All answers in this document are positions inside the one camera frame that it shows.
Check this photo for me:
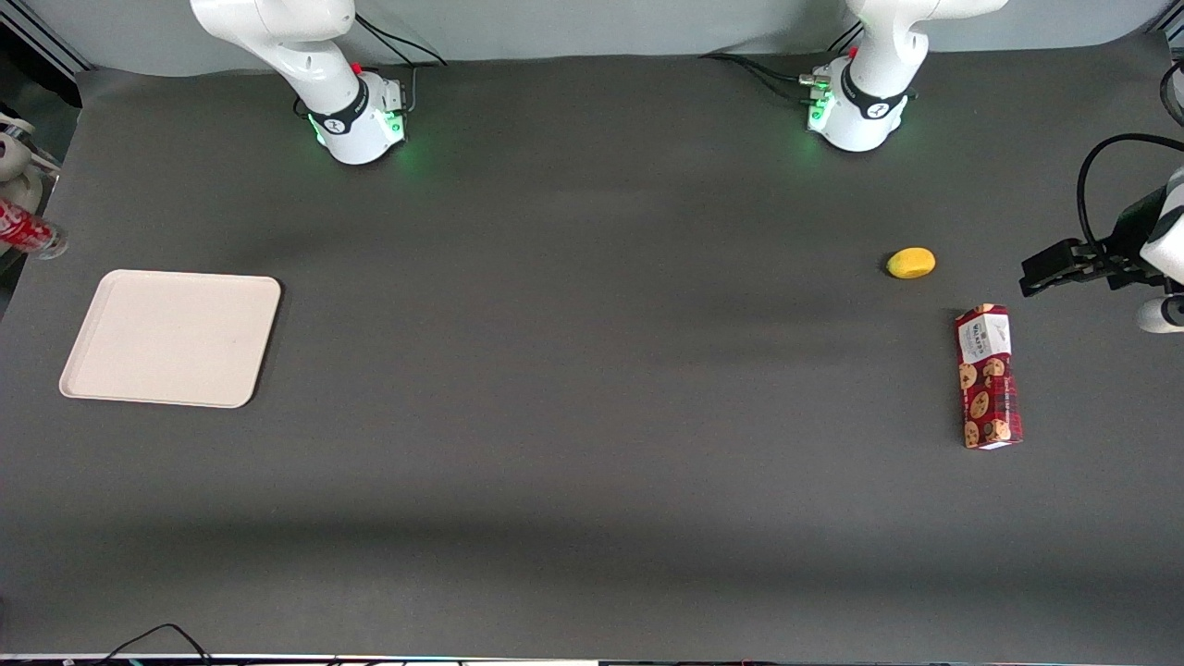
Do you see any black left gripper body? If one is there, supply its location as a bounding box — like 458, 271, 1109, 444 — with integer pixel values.
1104, 185, 1170, 284

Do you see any red soda can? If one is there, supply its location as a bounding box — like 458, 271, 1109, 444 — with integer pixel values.
0, 198, 69, 261

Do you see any beige plastic tray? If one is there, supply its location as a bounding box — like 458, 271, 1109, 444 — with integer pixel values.
58, 269, 283, 410

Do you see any red tartan cookie box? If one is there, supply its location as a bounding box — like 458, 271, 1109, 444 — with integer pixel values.
954, 303, 1024, 450

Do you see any yellow lemon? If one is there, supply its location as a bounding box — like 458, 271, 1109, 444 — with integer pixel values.
885, 247, 937, 280

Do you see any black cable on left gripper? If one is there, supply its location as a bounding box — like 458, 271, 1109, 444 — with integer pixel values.
1076, 133, 1184, 262

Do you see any black looped cable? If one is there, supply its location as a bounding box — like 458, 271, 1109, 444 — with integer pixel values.
1160, 59, 1184, 129

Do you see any black cable at left arm base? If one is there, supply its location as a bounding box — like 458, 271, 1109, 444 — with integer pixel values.
699, 52, 833, 105

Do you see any black cable at arm base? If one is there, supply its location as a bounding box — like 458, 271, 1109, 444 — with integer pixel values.
699, 52, 833, 105
354, 13, 449, 68

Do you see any black cable at right arm base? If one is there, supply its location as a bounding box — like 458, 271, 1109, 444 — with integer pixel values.
354, 13, 449, 68

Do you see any thin black cable at table edge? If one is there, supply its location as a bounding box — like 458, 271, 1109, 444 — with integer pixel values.
96, 623, 216, 666

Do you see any aluminium frame rail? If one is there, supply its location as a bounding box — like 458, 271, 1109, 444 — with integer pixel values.
0, 0, 95, 77

